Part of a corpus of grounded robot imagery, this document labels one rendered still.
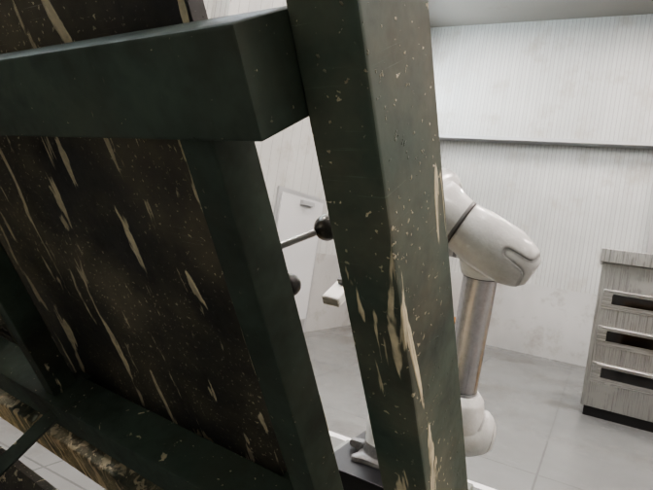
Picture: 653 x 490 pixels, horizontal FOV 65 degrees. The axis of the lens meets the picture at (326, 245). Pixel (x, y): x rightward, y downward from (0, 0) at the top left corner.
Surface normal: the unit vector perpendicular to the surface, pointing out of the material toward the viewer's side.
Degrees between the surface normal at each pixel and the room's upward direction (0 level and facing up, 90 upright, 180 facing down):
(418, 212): 90
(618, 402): 90
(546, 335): 90
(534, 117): 90
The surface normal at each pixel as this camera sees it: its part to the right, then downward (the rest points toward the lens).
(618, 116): -0.47, -0.07
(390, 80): 0.82, 0.13
